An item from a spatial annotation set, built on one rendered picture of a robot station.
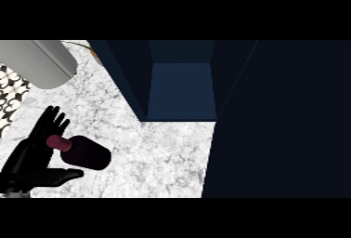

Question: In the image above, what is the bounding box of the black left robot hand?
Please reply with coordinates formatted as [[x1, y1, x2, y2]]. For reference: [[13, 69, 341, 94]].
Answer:
[[0, 105, 85, 194]]

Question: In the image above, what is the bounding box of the dark red wine bottle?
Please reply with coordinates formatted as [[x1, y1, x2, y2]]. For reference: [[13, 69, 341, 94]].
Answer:
[[46, 134, 112, 171]]

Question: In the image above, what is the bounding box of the dark blue open cabinet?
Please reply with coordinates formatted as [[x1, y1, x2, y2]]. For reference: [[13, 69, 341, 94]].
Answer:
[[87, 39, 261, 123]]

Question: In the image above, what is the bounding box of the pale grey cylinder appliance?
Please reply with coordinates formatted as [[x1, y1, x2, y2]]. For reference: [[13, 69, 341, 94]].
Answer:
[[0, 39, 80, 90]]

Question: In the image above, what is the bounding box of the small orange green object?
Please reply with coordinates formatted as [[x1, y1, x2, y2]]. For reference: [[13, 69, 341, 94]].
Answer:
[[68, 40, 99, 60]]

